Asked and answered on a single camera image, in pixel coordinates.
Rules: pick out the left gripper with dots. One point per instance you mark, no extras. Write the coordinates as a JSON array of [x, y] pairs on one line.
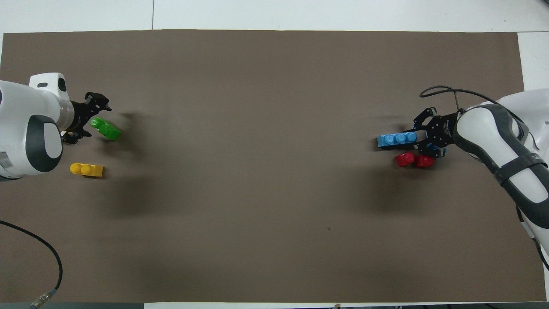
[[78, 116]]

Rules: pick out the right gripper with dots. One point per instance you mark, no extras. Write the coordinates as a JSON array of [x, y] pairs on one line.
[[444, 128]]

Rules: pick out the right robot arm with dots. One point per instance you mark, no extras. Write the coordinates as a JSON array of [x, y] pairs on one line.
[[506, 150]]

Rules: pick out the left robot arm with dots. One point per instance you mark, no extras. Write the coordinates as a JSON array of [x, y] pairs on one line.
[[25, 128]]

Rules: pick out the green toy block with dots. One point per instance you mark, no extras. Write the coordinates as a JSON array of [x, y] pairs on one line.
[[108, 130]]

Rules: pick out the long blue toy block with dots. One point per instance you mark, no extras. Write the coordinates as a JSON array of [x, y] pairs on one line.
[[396, 140]]

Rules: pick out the red toy block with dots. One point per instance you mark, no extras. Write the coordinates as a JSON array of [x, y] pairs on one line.
[[405, 159]]

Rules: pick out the yellow toy block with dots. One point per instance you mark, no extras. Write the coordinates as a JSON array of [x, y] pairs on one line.
[[87, 170]]

